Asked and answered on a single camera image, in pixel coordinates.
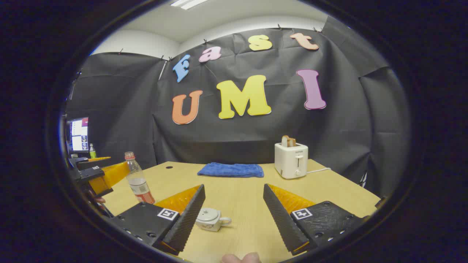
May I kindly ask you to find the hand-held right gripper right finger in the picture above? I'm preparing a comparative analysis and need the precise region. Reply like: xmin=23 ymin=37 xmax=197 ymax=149
xmin=263 ymin=183 xmax=368 ymax=256

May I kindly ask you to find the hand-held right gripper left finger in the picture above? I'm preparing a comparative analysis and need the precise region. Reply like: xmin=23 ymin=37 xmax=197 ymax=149
xmin=109 ymin=184 xmax=206 ymax=256

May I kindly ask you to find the white teacup lid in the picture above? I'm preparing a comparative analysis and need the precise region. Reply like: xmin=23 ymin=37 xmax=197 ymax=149
xmin=197 ymin=207 xmax=220 ymax=222

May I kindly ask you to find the white ceramic teacup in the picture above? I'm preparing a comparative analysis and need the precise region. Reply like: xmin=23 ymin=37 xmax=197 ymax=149
xmin=196 ymin=212 xmax=232 ymax=232

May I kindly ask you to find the clear plastic water bottle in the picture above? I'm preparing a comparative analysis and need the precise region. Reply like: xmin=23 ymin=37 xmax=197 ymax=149
xmin=124 ymin=152 xmax=156 ymax=204

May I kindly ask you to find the computer monitor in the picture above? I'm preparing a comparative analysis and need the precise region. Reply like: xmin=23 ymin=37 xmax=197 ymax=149
xmin=68 ymin=117 xmax=89 ymax=153

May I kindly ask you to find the white toaster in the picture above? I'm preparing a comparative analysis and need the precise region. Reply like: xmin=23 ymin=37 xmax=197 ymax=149
xmin=274 ymin=142 xmax=309 ymax=179

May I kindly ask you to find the blue folded towel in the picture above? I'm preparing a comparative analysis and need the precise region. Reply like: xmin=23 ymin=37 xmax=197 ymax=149
xmin=197 ymin=162 xmax=264 ymax=178

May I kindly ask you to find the black backdrop cloth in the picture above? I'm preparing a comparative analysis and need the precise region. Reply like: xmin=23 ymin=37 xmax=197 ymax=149
xmin=66 ymin=15 xmax=412 ymax=198

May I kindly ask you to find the ceiling light panel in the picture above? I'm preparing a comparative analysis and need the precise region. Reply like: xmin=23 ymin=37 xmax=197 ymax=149
xmin=170 ymin=0 xmax=209 ymax=10

